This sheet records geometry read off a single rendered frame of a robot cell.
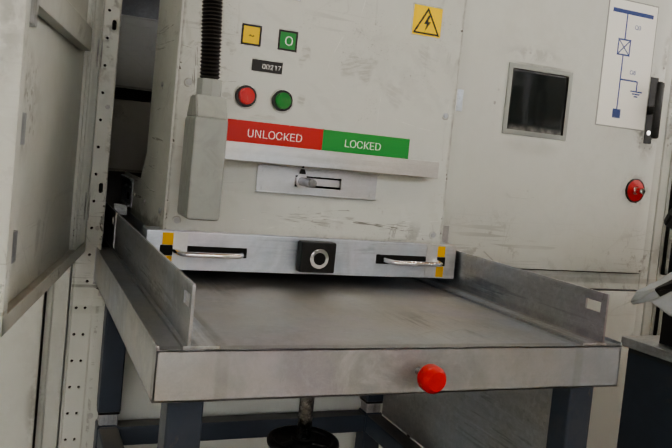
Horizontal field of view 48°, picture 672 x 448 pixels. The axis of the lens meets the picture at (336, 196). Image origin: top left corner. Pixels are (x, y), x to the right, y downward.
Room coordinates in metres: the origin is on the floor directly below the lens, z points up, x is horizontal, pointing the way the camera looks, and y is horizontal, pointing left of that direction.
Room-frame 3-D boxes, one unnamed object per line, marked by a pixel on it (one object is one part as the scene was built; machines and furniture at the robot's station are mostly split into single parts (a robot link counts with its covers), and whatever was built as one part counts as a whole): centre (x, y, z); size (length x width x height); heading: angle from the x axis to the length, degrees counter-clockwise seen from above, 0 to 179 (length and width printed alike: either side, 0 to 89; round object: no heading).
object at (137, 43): (2.07, 0.39, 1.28); 0.58 x 0.02 x 0.19; 113
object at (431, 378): (0.86, -0.13, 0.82); 0.04 x 0.03 x 0.03; 23
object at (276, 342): (1.19, 0.01, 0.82); 0.68 x 0.62 x 0.06; 23
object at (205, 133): (1.08, 0.20, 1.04); 0.08 x 0.05 x 0.17; 23
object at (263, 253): (1.24, 0.04, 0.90); 0.54 x 0.05 x 0.06; 113
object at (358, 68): (1.22, 0.03, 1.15); 0.48 x 0.01 x 0.48; 113
